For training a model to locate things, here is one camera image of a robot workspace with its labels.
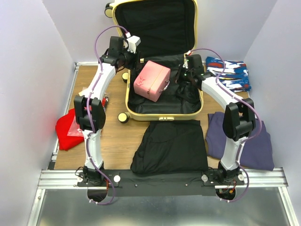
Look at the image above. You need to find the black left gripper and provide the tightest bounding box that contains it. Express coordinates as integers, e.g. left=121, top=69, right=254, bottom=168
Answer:
left=119, top=46, right=142, bottom=71

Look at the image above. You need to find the pink cosmetic case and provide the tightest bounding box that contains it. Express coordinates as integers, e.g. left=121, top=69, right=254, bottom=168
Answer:
left=134, top=61, right=171, bottom=102

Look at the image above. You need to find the cream yellow suitcase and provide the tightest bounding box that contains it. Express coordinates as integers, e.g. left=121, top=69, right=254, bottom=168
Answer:
left=104, top=0, right=203, bottom=123

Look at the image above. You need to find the black garment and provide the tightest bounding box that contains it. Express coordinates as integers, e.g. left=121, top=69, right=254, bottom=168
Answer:
left=130, top=120, right=208, bottom=174

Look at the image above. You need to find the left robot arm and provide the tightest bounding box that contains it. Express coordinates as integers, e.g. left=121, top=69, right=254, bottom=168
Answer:
left=74, top=36, right=141, bottom=186

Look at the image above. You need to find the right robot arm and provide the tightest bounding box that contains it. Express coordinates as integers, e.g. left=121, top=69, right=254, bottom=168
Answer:
left=176, top=51, right=256, bottom=185

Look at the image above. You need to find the blue red white patterned cloth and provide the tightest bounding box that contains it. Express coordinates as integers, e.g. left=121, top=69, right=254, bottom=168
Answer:
left=206, top=56, right=252, bottom=92

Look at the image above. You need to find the red plastic packaged item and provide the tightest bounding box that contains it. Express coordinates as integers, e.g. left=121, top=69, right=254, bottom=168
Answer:
left=67, top=96, right=109, bottom=137

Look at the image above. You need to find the purple folded sweatshirt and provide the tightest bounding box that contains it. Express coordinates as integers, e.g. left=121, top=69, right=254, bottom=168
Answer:
left=206, top=112, right=275, bottom=171

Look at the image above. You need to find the red folded garment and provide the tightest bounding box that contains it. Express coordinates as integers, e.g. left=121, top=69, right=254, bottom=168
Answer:
left=55, top=108, right=84, bottom=151

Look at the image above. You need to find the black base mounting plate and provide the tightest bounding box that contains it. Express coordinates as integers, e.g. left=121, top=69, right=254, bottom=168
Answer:
left=75, top=169, right=245, bottom=197

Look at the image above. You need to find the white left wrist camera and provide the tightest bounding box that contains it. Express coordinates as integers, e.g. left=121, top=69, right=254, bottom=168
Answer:
left=125, top=32, right=141, bottom=54

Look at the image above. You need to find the aluminium frame rail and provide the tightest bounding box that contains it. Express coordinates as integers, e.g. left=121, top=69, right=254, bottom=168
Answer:
left=25, top=167, right=297, bottom=226

